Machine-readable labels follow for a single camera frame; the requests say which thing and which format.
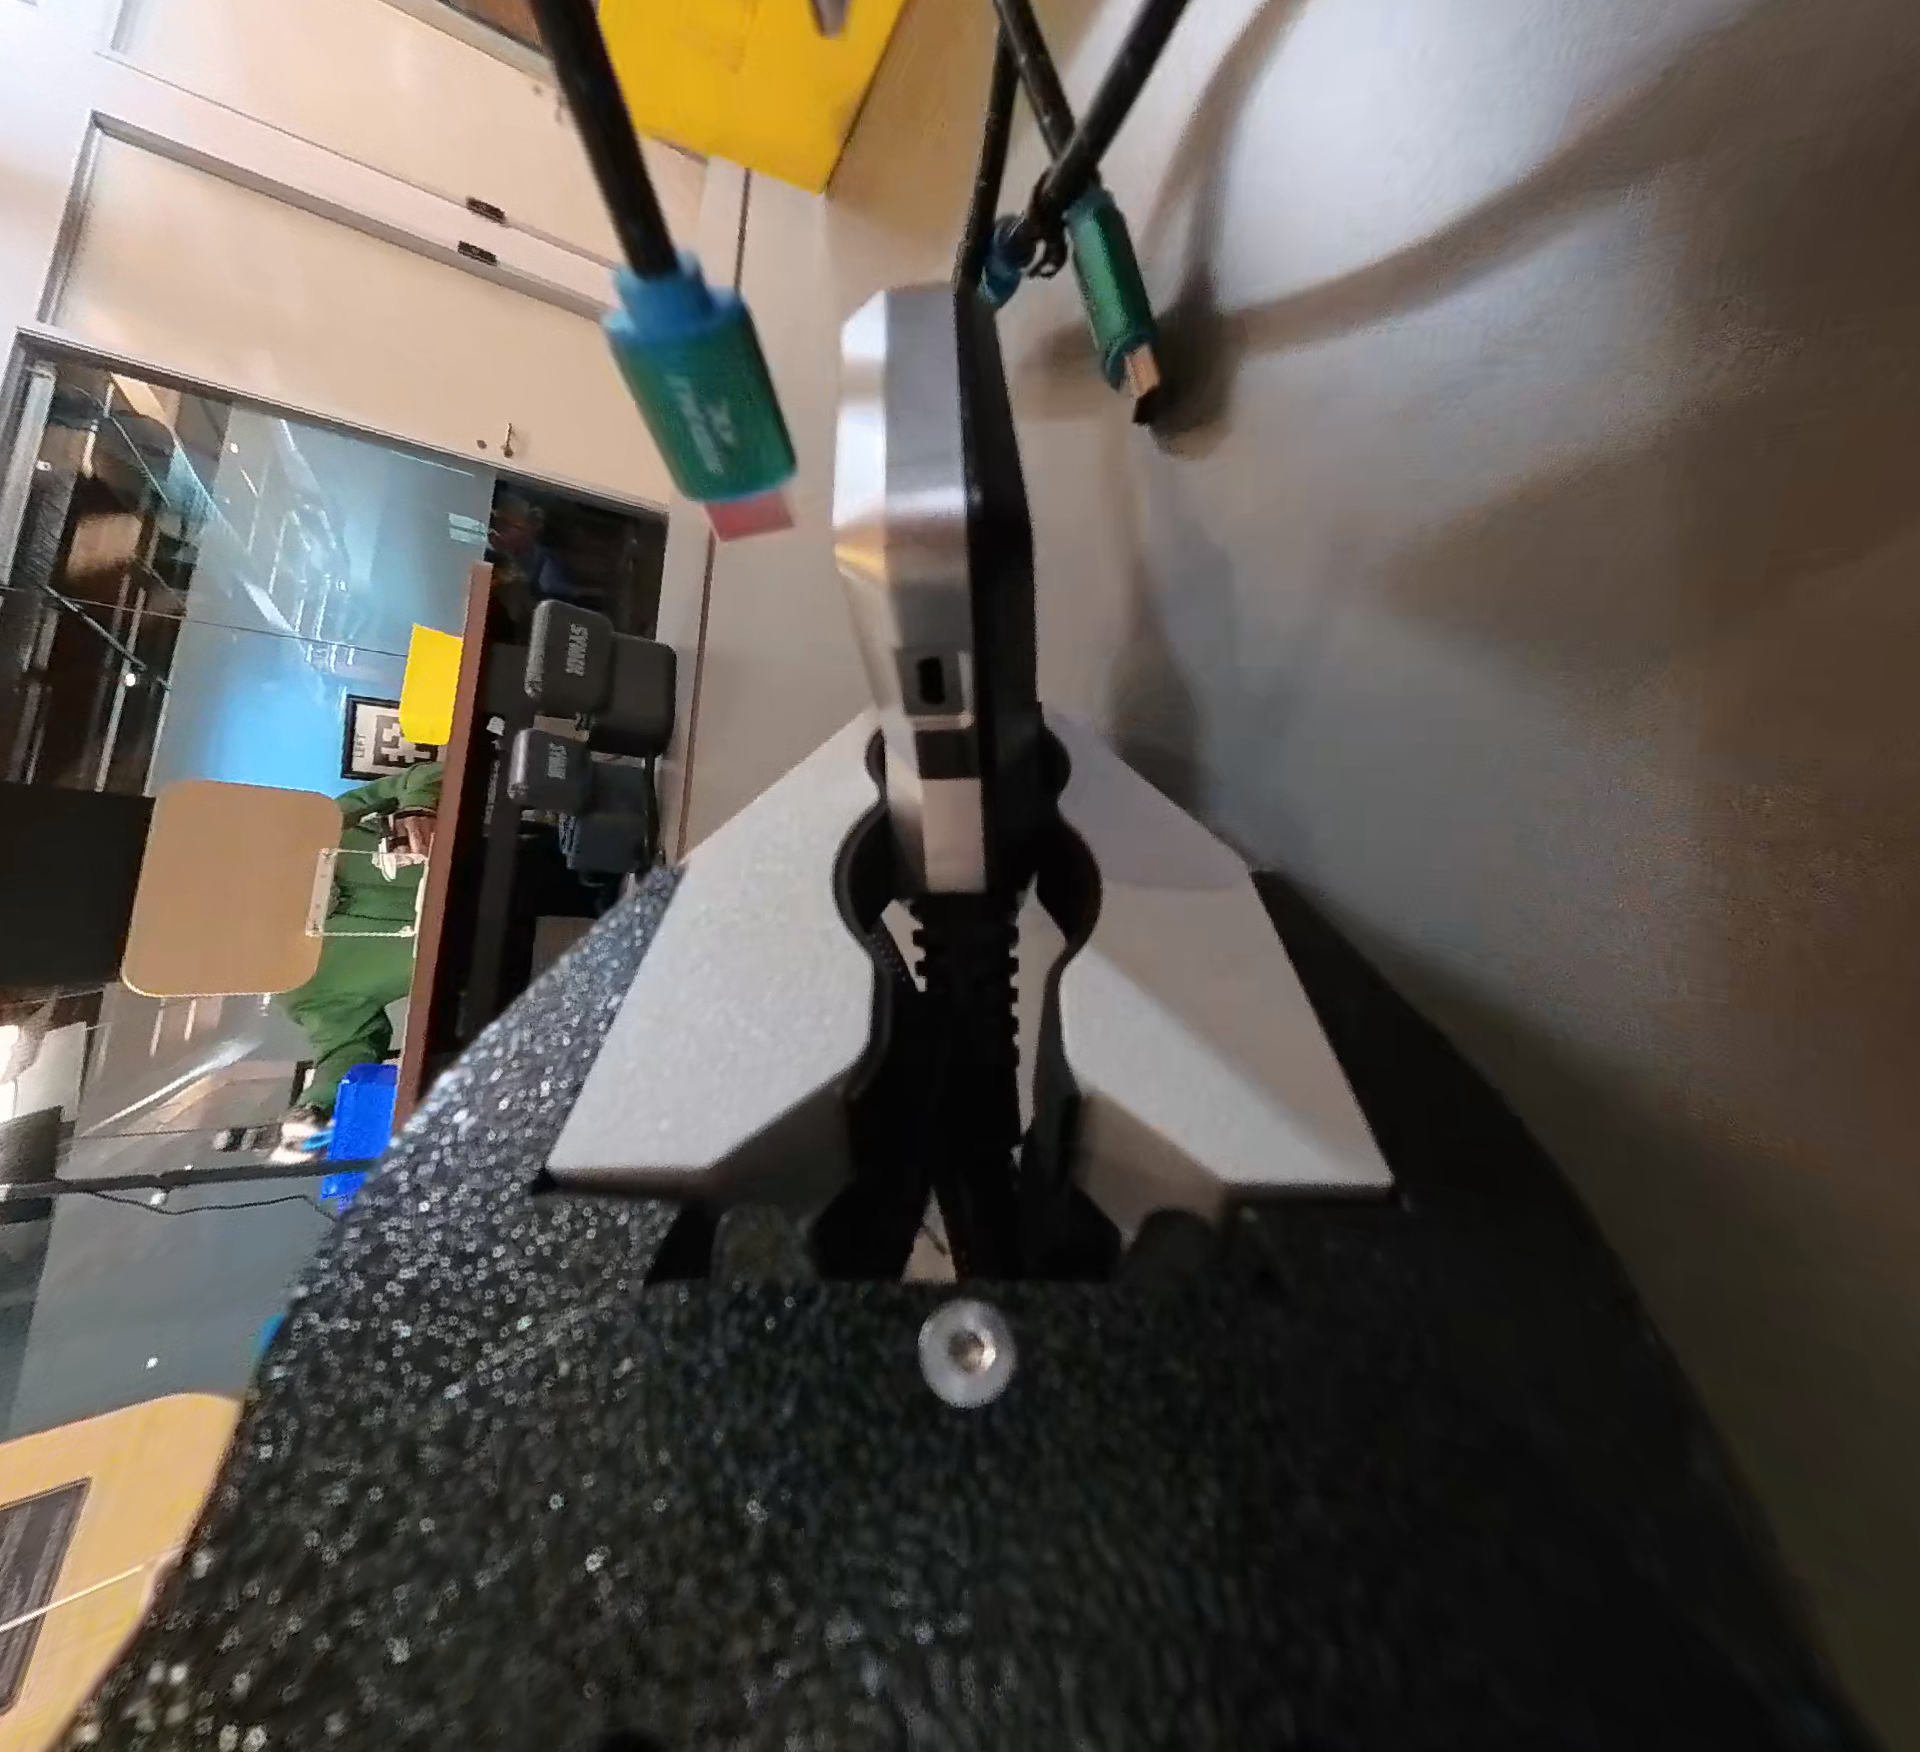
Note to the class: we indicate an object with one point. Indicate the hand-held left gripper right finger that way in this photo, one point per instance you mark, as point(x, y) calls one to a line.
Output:
point(1215, 1033)

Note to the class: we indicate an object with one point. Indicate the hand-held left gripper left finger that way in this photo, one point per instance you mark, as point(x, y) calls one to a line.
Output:
point(720, 1033)

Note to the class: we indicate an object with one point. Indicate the yellow plastic bin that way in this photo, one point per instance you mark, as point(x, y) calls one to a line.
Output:
point(704, 28)
point(431, 685)

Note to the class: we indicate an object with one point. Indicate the silver and black adapter hub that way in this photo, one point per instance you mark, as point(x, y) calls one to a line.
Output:
point(922, 507)

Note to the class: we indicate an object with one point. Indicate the black rounded case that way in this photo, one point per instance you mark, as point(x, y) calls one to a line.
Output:
point(614, 845)
point(552, 764)
point(600, 673)

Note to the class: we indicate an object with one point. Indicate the long wooden table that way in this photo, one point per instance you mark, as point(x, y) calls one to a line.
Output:
point(441, 882)

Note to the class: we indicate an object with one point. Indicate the blue plastic bin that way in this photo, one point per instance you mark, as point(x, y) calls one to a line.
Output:
point(363, 1128)

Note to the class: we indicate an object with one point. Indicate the framed black white tag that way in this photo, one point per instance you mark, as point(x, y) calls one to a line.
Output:
point(375, 736)

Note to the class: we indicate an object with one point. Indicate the white cabinet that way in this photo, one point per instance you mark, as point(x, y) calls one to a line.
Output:
point(302, 59)

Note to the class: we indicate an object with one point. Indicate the black light stand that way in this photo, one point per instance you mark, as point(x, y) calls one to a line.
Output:
point(179, 1177)

